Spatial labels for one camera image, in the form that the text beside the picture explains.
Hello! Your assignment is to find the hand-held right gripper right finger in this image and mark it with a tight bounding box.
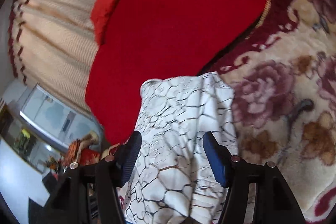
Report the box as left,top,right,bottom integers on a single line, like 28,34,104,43
203,132,307,224

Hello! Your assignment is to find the white crackle-print garment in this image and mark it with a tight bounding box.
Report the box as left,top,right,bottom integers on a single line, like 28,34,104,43
119,72,239,224

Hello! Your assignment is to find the cream striped curtain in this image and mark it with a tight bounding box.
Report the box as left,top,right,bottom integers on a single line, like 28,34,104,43
8,0,160,114

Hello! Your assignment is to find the glass-door cabinet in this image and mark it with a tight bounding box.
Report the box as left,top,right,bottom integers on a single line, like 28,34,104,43
20,83,103,153

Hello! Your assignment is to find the floral plush blanket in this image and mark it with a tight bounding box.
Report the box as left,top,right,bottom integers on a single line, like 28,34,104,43
198,0,336,224

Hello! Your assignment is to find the yellow flower bouquet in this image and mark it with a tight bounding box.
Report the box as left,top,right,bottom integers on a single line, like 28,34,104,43
14,128,32,153

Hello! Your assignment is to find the orange plush toy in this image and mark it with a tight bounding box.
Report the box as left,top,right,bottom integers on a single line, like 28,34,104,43
63,132,101,169

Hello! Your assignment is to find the red cloth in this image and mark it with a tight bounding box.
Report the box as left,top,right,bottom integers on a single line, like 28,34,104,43
85,0,271,144

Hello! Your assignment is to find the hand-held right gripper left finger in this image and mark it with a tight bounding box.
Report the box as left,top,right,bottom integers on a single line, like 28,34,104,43
28,131,143,224

